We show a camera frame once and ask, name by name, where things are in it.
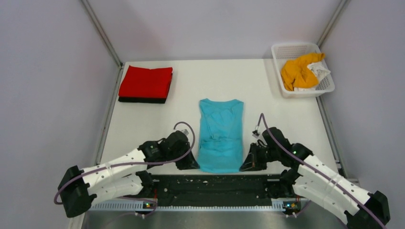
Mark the white cable duct strip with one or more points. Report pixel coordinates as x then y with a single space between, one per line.
149 205

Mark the folded red t shirt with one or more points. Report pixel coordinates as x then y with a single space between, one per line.
137 71

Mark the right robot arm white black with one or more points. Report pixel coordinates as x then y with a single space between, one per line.
307 177

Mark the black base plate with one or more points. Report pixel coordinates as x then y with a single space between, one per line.
216 190

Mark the white t shirt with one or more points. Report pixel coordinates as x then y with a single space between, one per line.
319 70

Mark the folded black t shirt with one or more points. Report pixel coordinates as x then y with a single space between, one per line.
139 100

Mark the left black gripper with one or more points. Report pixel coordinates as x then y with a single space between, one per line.
189 162

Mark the teal t shirt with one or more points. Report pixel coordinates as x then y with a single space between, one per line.
221 136

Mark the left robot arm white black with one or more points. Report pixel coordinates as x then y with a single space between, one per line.
80 189

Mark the white plastic basket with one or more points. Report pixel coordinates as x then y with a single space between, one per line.
289 51

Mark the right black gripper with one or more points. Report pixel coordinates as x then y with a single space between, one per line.
252 162

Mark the orange t shirt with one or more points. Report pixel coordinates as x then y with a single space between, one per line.
295 73

